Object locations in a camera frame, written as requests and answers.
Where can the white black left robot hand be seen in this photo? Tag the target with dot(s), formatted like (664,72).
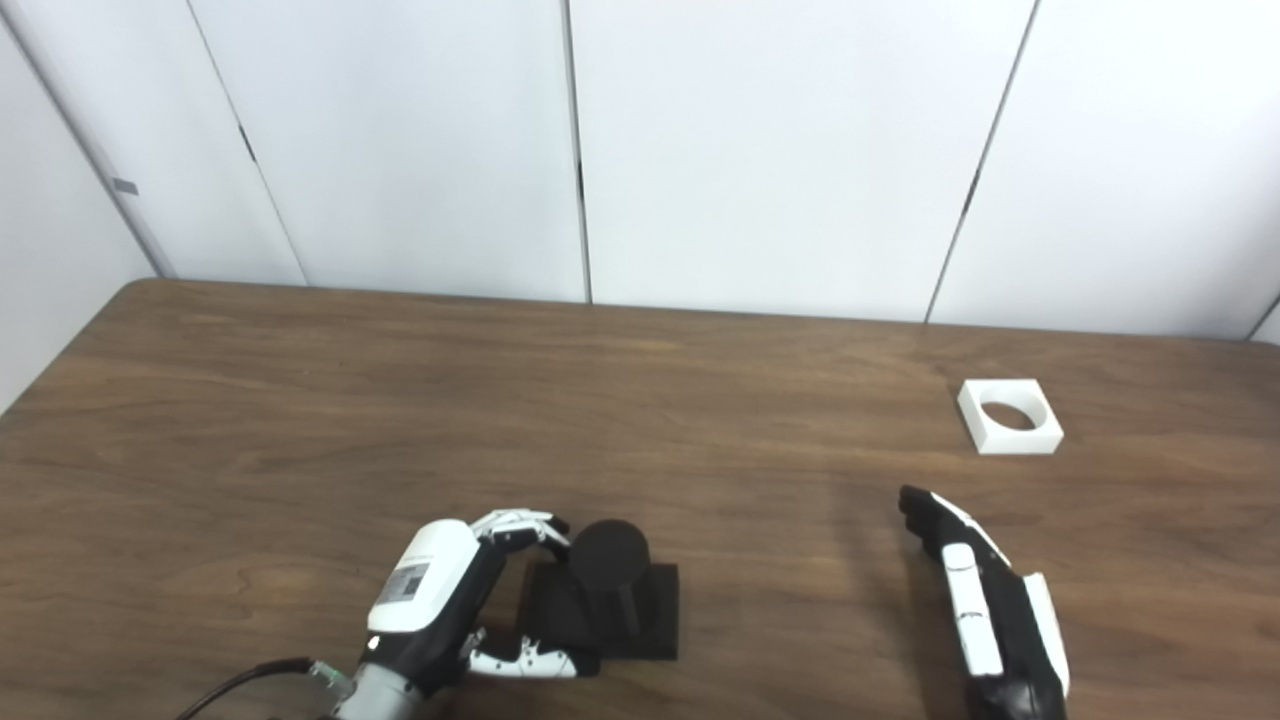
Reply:
(425,585)

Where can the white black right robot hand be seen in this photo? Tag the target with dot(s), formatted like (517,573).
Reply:
(985,610)

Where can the white square piece with hole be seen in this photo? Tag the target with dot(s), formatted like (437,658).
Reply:
(985,430)

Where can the black peg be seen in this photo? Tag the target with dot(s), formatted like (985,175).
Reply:
(610,590)

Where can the small gray post tag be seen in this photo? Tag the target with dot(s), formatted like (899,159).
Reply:
(125,186)

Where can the gray wall corner post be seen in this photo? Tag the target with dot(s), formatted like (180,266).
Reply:
(80,130)

